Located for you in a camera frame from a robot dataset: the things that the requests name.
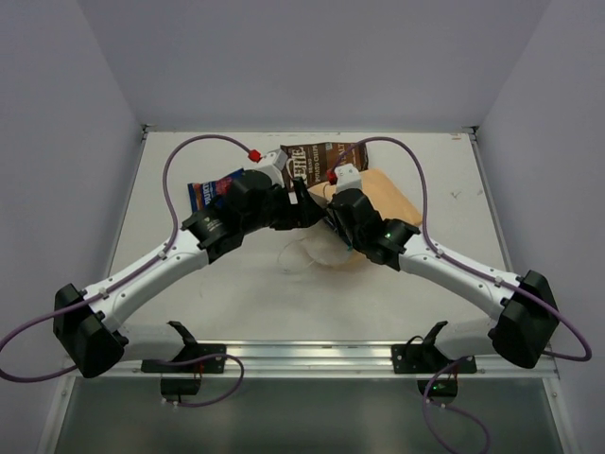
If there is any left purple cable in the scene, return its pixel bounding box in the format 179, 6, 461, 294
0, 134, 261, 409

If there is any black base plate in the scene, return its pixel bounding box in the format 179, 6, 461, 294
141, 321, 227, 375
390, 321, 454, 375

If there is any black controller box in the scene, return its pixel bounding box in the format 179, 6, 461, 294
160, 375, 201, 401
417, 378, 458, 404

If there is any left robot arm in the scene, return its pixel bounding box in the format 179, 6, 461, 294
53, 170, 325, 378

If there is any blue white snack packet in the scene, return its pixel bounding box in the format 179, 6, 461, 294
323, 215, 354, 251

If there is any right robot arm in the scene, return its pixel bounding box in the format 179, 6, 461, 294
328, 189, 559, 372

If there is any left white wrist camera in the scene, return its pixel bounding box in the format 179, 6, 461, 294
248, 149, 287, 186

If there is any blue chip snack bag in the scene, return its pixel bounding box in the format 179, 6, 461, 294
187, 168, 243, 213

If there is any brown paper bag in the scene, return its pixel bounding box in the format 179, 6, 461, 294
277, 165, 422, 273

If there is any aluminium mounting rail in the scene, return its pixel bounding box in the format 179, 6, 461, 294
60, 336, 559, 379

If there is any right black controller box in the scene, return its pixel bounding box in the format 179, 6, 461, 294
417, 378, 458, 404

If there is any dark brown snack packet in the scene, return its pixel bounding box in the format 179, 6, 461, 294
280, 142, 352, 192

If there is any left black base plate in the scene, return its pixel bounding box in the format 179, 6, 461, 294
141, 321, 227, 375

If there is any left black controller box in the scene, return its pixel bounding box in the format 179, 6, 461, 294
160, 375, 201, 401

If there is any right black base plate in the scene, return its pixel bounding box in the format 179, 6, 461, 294
390, 321, 454, 375

